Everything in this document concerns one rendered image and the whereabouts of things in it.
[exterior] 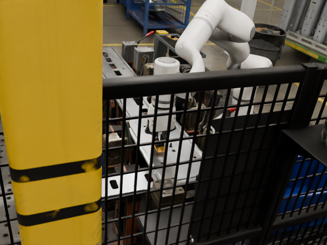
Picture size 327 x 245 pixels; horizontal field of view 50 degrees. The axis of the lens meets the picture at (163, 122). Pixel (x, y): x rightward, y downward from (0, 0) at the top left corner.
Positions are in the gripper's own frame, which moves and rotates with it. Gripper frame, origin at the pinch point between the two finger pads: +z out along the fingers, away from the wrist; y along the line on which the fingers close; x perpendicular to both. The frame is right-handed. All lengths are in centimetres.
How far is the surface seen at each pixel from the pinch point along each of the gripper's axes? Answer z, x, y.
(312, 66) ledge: -52, 57, -1
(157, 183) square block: -2.2, 25.0, 10.8
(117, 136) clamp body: -1.1, -5.2, 14.9
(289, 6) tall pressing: 31, -361, -373
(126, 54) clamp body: 4, -102, -19
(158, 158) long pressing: 3.5, 6.1, 2.5
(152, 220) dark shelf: 0.5, 36.2, 16.5
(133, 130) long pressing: 3.5, -14.5, 5.2
